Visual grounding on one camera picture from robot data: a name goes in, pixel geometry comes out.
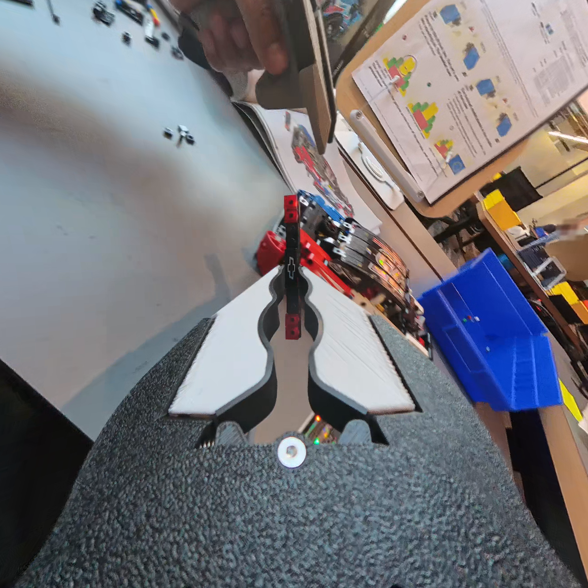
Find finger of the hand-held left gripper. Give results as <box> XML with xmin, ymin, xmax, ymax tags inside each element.
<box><xmin>282</xmin><ymin>0</ymin><xmax>339</xmax><ymax>143</ymax></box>
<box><xmin>255</xmin><ymin>62</ymin><xmax>334</xmax><ymax>155</ymax></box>

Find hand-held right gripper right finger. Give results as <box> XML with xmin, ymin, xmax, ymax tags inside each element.
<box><xmin>301</xmin><ymin>266</ymin><xmax>416</xmax><ymax>432</ymax></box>

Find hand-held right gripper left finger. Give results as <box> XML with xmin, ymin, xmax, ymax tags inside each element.
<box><xmin>168</xmin><ymin>266</ymin><xmax>285</xmax><ymax>432</ymax></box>

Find red blue black brick car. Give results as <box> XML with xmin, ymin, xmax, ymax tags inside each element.
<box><xmin>255</xmin><ymin>190</ymin><xmax>430</xmax><ymax>350</ymax></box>

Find black and red brick strip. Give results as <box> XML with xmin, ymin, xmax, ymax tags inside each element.
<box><xmin>282</xmin><ymin>194</ymin><xmax>302</xmax><ymax>341</ymax></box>

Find grey desk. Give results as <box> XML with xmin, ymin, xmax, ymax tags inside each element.
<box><xmin>0</xmin><ymin>0</ymin><xmax>442</xmax><ymax>442</ymax></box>

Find person's left hand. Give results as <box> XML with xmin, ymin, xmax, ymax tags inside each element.
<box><xmin>172</xmin><ymin>0</ymin><xmax>291</xmax><ymax>76</ymax></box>

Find black toy set box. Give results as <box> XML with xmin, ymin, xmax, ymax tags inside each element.
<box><xmin>317</xmin><ymin>0</ymin><xmax>398</xmax><ymax>74</ymax></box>

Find open instruction booklet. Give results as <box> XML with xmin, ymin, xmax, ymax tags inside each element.
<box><xmin>232</xmin><ymin>101</ymin><xmax>382</xmax><ymax>230</ymax></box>

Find wooden document board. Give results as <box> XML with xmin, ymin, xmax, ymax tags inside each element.
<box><xmin>335</xmin><ymin>0</ymin><xmax>588</xmax><ymax>219</ymax></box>

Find black plate brick assembly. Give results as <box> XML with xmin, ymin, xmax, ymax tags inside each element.
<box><xmin>115</xmin><ymin>0</ymin><xmax>145</xmax><ymax>24</ymax></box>

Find blue plastic bin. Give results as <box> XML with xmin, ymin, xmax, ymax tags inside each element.
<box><xmin>417</xmin><ymin>248</ymin><xmax>565</xmax><ymax>412</ymax></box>

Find printed instruction sheet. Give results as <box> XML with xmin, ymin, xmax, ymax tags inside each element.
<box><xmin>352</xmin><ymin>0</ymin><xmax>588</xmax><ymax>204</ymax></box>

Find yellow storage bin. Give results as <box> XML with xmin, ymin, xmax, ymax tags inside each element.
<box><xmin>482</xmin><ymin>188</ymin><xmax>522</xmax><ymax>230</ymax></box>

